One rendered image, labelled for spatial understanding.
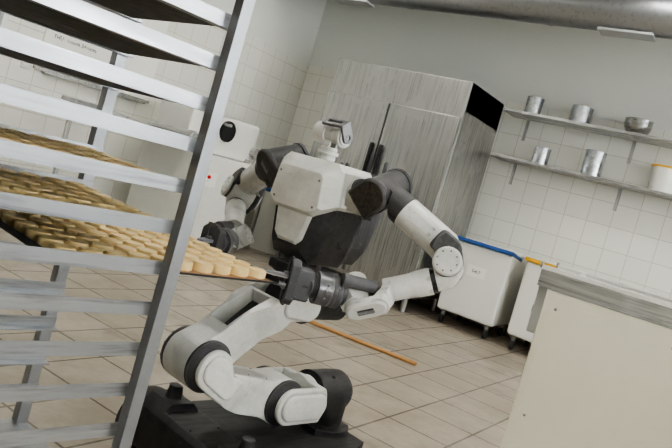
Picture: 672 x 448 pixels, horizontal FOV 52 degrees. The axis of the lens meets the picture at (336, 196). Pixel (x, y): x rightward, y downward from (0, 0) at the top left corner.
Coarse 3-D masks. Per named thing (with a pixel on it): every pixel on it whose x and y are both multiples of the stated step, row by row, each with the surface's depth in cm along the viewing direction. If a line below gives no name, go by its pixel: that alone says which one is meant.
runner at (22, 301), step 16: (0, 304) 125; (16, 304) 127; (32, 304) 129; (48, 304) 131; (64, 304) 134; (80, 304) 136; (96, 304) 138; (112, 304) 141; (128, 304) 144; (144, 304) 147
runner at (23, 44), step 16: (0, 32) 115; (16, 32) 116; (16, 48) 117; (32, 48) 119; (48, 48) 121; (64, 64) 123; (80, 64) 125; (96, 64) 127; (112, 80) 130; (128, 80) 133; (144, 80) 135; (160, 96) 138; (176, 96) 141; (192, 96) 143
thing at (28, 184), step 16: (0, 176) 142; (16, 176) 150; (32, 176) 158; (16, 192) 128; (32, 192) 134; (48, 192) 139; (64, 192) 146; (80, 192) 154; (96, 192) 161; (112, 208) 142; (128, 208) 150
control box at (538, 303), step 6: (540, 288) 201; (546, 288) 201; (540, 294) 201; (540, 300) 201; (534, 306) 202; (540, 306) 201; (534, 312) 202; (534, 318) 201; (528, 324) 202; (534, 324) 201; (528, 330) 202; (534, 330) 201
